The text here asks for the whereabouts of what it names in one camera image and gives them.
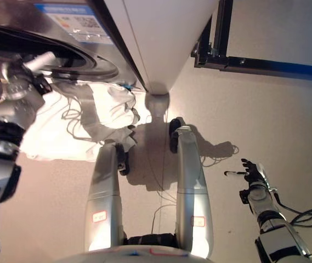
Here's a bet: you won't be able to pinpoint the black robot foot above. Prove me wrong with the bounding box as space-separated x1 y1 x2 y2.
116 144 131 176
168 117 185 154

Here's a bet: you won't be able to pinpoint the blue energy label sticker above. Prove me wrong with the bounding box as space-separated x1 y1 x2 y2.
33 3 113 44

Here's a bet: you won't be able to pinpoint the large black wheeled frame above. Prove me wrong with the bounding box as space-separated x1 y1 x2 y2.
190 0 312 90

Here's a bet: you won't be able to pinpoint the white cabinet side panel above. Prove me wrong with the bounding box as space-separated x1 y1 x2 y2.
100 0 222 95

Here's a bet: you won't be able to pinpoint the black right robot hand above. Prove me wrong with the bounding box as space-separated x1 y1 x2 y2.
223 158 266 187

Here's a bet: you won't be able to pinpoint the thin white cable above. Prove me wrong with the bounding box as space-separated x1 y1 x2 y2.
146 115 179 237

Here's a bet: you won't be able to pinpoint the silver robot legs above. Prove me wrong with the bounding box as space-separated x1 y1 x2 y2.
173 125 214 260

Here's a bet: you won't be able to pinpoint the black right robot foot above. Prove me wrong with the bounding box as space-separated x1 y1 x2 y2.
168 117 185 154

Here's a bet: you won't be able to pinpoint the grey washing machine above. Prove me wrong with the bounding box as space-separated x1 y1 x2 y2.
0 0 147 93

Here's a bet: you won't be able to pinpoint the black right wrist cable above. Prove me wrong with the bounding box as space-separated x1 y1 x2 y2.
270 188 312 227

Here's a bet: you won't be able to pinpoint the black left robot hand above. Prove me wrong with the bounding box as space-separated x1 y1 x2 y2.
0 51 55 83

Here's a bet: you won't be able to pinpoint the black left robot foot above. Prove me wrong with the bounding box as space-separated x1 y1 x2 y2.
116 144 131 176

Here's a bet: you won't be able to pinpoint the silver left robot leg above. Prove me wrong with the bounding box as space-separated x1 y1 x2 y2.
83 142 131 253

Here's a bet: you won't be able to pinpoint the white cloth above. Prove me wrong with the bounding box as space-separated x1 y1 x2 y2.
21 81 141 162

